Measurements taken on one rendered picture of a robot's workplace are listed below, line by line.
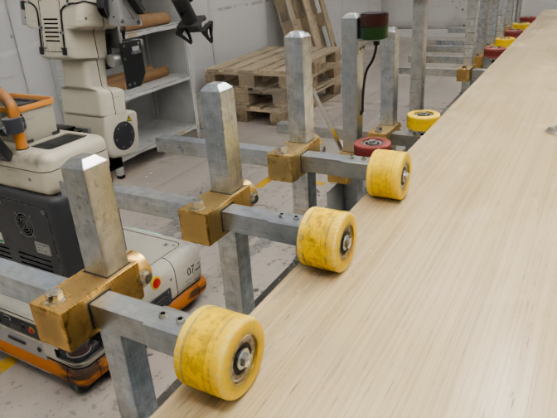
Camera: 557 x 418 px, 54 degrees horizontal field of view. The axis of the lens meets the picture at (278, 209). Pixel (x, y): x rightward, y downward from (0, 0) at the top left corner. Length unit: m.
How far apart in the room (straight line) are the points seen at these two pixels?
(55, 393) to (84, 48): 1.16
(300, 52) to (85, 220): 0.51
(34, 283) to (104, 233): 0.11
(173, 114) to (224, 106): 3.76
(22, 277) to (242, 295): 0.35
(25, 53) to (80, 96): 1.79
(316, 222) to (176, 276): 1.47
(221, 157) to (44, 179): 0.98
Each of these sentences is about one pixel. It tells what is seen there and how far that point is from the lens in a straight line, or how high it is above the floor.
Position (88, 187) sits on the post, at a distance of 0.61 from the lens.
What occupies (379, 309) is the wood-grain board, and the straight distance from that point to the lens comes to 0.67.
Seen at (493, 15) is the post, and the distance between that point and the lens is 2.91.
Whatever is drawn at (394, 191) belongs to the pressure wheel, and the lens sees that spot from 0.91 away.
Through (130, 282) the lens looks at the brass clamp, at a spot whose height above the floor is 0.95.
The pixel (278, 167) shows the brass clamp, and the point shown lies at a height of 0.95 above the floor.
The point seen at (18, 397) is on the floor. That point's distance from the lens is 2.13.
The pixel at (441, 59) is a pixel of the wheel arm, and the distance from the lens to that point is 2.69.
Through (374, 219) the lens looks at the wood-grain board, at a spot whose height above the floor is 0.90.
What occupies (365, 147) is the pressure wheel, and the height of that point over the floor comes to 0.91.
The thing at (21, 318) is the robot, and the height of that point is 0.27.
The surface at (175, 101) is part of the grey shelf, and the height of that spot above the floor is 0.30.
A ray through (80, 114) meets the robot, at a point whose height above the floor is 0.82.
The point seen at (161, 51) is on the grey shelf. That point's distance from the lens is 4.47.
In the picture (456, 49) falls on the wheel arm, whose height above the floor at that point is 0.82.
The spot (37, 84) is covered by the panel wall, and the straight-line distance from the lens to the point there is 3.92.
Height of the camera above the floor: 1.29
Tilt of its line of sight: 25 degrees down
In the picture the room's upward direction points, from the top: 4 degrees counter-clockwise
